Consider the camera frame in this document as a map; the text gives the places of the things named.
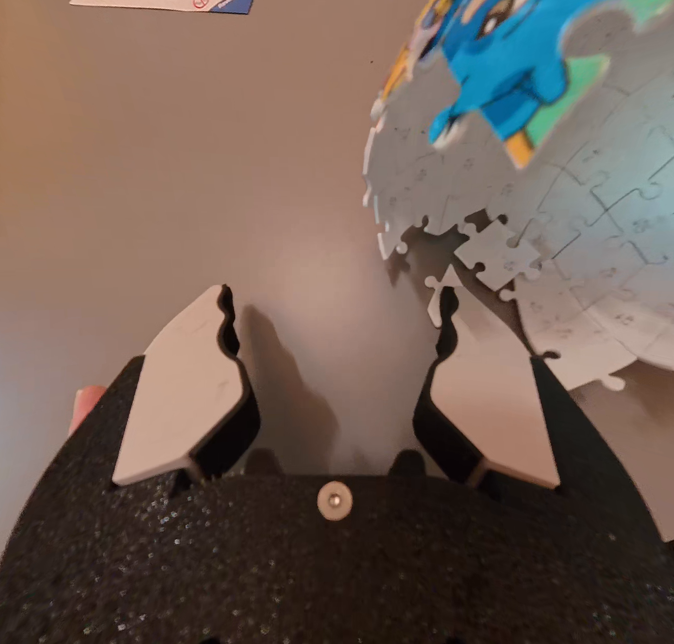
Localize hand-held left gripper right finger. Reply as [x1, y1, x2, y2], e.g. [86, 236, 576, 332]
[412, 286, 559, 490]

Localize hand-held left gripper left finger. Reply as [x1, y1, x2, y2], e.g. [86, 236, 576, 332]
[112, 284, 261, 487]

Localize colourful puzzle ball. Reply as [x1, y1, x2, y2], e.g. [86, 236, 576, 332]
[362, 0, 674, 392]

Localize person's left hand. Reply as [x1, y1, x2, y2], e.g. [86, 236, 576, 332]
[68, 385, 108, 436]

